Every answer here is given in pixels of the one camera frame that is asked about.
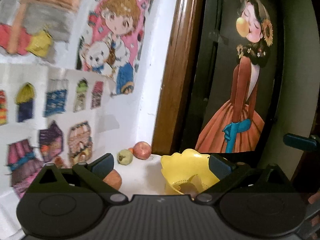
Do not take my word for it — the large red apple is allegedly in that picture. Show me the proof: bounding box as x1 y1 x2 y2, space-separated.
103 169 122 190

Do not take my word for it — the yellow plastic fruit bowl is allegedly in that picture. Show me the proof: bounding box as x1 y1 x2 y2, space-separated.
161 149 220 195

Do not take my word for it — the green guava fruit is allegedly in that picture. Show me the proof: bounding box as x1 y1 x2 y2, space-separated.
117 149 133 165

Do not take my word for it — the girl in orange dress poster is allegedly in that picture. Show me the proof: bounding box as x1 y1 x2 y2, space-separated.
195 0 273 153

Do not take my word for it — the small red apple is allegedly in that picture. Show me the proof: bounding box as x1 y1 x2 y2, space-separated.
133 141 152 160

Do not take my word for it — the colourful houses drawing paper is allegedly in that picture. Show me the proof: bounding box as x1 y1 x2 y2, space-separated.
1 63 115 239

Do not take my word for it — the girl with bear drawing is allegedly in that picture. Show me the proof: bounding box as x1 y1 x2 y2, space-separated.
76 0 150 95

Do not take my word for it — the desk scene drawing paper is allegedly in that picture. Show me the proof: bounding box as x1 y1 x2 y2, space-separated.
1 0 81 64

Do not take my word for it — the brown wooden frame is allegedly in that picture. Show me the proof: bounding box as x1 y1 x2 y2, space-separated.
152 0 203 155

